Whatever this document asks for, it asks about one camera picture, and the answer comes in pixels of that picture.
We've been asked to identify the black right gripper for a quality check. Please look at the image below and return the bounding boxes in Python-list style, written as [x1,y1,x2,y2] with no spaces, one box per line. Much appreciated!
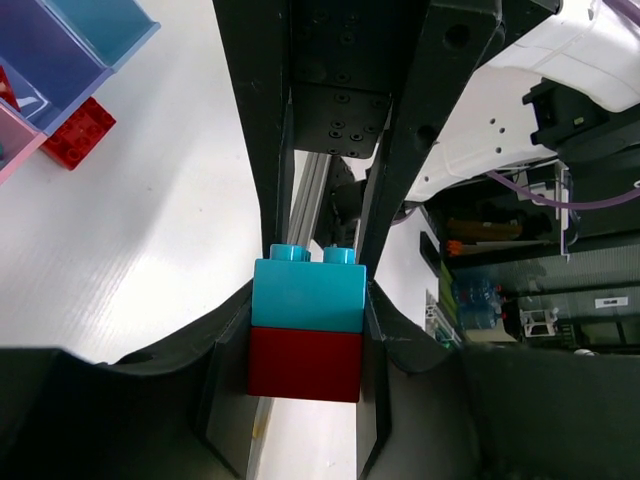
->
[213,0,500,278]

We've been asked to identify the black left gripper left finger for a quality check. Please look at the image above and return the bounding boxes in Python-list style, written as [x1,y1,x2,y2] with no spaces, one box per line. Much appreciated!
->
[1,285,257,479]

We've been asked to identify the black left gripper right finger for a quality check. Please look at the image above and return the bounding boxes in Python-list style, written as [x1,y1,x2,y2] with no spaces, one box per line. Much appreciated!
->
[357,283,639,479]

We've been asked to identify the multicolour lego stack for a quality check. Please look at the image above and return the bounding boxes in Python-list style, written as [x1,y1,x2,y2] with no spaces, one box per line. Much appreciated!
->
[248,244,367,403]

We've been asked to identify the wide red lego brick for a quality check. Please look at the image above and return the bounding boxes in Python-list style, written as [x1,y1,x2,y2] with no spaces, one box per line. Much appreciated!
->
[40,97,116,171]

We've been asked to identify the green red cyan lego stack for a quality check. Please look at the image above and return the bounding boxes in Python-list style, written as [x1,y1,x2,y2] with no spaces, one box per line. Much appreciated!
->
[0,67,21,112]

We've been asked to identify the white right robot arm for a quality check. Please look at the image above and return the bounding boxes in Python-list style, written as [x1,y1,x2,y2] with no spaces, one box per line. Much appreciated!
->
[214,1,639,271]

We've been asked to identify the water bottles in background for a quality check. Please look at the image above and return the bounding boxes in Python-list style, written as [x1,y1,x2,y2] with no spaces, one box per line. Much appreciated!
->
[452,278,506,331]

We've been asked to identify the light blue container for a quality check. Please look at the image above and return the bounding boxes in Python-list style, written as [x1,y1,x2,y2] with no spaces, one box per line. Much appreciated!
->
[44,0,161,71]

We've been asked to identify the dark blue container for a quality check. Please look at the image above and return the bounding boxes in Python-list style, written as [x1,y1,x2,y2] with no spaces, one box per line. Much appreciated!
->
[1,1,113,135]

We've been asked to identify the narrow pink container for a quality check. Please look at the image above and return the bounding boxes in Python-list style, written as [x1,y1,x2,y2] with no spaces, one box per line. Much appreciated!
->
[0,102,46,182]

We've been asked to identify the aluminium front rail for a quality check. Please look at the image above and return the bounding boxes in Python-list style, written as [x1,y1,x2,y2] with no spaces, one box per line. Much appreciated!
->
[247,153,350,479]

